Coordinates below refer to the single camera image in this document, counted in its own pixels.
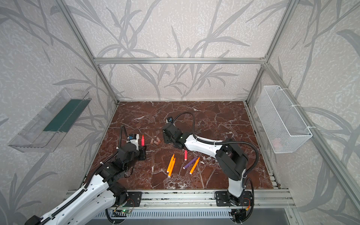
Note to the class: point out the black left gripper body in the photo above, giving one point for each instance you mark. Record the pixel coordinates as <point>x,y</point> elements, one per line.
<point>141,152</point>

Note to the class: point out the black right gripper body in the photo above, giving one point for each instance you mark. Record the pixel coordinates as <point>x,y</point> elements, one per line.
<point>168,134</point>

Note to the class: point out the thin pink pen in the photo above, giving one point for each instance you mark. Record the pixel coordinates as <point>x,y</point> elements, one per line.
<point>143,141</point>

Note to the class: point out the thick pink marker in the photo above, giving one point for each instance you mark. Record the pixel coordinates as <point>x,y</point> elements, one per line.
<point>185,155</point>

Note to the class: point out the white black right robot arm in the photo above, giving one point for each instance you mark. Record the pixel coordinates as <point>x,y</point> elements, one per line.
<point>229,155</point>

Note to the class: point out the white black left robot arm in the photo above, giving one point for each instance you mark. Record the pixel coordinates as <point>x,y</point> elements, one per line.
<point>100,192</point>

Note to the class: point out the orange pen upper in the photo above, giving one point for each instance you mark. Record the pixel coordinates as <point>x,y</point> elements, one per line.
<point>170,163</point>

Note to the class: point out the orange pen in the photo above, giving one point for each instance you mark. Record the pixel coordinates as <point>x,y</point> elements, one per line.
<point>171,167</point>
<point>170,163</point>
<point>194,166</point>

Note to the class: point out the orange pen lower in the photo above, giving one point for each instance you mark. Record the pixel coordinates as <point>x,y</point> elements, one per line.
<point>171,167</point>

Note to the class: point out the orange pen right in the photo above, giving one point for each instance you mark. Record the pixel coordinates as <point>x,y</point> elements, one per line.
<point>194,166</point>

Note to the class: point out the purple marker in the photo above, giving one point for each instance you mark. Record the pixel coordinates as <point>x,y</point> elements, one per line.
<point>190,163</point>

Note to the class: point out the horizontal aluminium crossbar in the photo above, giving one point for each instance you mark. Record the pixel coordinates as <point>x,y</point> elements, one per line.
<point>179,60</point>

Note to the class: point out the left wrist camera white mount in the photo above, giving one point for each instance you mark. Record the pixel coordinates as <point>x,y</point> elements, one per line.
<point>134,139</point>

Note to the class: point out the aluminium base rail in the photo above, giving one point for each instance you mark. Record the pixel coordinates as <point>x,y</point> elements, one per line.
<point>206,199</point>

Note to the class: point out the clear plastic wall tray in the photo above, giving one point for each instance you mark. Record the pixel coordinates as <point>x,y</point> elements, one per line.
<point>48,128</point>

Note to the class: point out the white wire mesh basket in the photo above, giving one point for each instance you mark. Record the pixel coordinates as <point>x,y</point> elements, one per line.
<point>283,125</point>

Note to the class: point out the aluminium frame post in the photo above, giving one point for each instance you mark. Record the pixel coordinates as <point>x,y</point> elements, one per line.
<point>65,11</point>

